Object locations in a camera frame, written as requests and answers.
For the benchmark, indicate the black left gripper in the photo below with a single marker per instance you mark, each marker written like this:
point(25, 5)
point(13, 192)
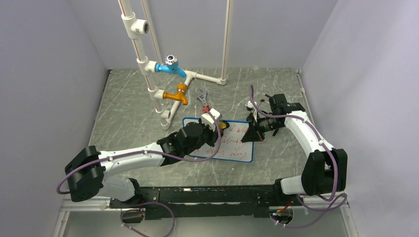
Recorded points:
point(213, 135)

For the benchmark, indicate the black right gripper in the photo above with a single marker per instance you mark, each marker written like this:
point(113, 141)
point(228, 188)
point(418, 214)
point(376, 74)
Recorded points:
point(254, 133)

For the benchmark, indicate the yellow black whiteboard eraser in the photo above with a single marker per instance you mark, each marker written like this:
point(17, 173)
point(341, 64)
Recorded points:
point(223, 125)

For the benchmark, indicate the blue framed whiteboard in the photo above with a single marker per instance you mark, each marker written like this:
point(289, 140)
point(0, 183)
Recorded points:
point(231, 148)

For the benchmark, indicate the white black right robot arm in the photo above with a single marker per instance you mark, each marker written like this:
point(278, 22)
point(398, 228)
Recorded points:
point(324, 173)

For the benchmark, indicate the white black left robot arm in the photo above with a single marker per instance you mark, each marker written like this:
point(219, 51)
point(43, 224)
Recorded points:
point(93, 173)

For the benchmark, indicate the orange faucet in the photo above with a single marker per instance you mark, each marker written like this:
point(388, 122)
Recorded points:
point(179, 96)

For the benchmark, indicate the blue faucet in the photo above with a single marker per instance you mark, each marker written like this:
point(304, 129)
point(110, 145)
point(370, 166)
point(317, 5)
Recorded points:
point(171, 66)

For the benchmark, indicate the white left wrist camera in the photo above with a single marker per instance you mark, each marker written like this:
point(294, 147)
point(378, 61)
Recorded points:
point(211, 117)

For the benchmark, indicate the red handled adjustable wrench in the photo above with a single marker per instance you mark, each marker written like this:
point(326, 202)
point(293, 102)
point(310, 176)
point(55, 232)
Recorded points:
point(201, 95)

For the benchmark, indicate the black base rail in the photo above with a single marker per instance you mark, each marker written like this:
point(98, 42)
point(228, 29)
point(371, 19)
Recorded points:
point(257, 201)

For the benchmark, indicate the white PVC pipe frame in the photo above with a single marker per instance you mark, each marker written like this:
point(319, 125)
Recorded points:
point(166, 104)

